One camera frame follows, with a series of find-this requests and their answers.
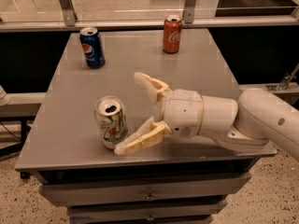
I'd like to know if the blue Pepsi can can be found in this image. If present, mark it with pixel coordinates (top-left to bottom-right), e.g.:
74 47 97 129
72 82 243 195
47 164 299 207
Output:
79 27 106 68

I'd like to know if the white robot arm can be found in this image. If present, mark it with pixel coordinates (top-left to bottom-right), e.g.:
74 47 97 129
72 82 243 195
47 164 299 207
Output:
114 72 299 161

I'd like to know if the grey cabinet top drawer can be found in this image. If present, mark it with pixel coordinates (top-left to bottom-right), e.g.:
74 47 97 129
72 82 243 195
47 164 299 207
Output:
39 172 251 206

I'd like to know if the metal railing frame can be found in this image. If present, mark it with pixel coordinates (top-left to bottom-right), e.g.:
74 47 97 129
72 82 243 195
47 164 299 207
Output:
0 15 299 33

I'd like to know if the left metal bracket post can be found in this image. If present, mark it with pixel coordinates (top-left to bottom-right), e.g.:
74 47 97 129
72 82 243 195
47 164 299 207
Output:
59 0 78 26

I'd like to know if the right metal bracket post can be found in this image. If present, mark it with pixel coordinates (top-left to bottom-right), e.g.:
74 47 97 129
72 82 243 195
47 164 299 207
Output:
182 0 196 23

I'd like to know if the white green 7up can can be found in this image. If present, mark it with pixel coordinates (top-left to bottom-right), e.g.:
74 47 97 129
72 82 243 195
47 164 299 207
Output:
94 96 128 149

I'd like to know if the grey cabinet drawer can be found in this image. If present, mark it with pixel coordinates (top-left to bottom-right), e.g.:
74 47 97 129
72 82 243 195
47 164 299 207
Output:
39 172 251 206
68 200 227 224

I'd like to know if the metal bracket post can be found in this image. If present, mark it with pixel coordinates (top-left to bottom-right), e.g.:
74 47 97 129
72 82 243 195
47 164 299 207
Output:
182 0 196 23
59 0 78 26

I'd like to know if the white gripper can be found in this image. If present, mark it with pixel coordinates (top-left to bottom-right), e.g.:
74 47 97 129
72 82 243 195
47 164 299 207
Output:
114 72 203 156

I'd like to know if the red Coca-Cola can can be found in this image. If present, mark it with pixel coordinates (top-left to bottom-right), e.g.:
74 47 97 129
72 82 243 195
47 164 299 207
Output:
163 15 182 53

